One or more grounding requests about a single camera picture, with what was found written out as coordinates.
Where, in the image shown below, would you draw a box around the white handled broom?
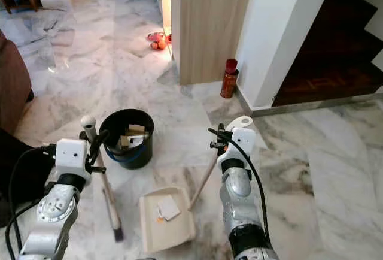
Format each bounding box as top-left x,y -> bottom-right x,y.
81,115 -> 126,243

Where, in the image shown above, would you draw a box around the cream long handled dustpan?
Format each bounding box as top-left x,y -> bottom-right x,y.
139,115 -> 254,254

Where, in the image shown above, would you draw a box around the black bucket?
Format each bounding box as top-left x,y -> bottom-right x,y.
99,108 -> 155,170

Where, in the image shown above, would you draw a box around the small brown box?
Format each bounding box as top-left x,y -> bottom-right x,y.
120,134 -> 148,150

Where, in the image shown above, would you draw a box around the flat tan cardboard piece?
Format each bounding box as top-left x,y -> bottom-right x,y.
127,124 -> 147,137

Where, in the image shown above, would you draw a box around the red spray can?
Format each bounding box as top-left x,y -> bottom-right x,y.
220,58 -> 240,99

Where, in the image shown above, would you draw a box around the black cloth bag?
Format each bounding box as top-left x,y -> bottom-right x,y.
0,129 -> 58,228

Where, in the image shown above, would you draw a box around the white paper sheet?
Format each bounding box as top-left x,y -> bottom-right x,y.
157,196 -> 183,222

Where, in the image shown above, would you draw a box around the brown sofa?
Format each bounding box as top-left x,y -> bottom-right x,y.
0,32 -> 34,135

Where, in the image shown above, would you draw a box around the light wooden panel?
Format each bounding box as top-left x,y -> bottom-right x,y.
170,0 -> 256,86

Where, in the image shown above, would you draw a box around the dark wooden stairs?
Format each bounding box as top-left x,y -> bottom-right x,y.
272,0 -> 383,107

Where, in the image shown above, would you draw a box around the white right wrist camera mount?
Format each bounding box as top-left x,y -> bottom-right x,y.
218,126 -> 257,162

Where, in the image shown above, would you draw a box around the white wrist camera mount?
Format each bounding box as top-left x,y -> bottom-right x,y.
218,126 -> 257,162
55,138 -> 91,177

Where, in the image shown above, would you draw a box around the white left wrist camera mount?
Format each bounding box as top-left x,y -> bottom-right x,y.
55,138 -> 91,177

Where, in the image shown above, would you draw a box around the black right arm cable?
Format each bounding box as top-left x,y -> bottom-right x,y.
224,133 -> 272,240

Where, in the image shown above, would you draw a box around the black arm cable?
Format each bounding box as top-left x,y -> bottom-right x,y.
4,146 -> 58,260
224,133 -> 272,240

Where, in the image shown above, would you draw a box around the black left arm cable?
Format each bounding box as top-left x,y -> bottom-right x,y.
4,146 -> 58,260

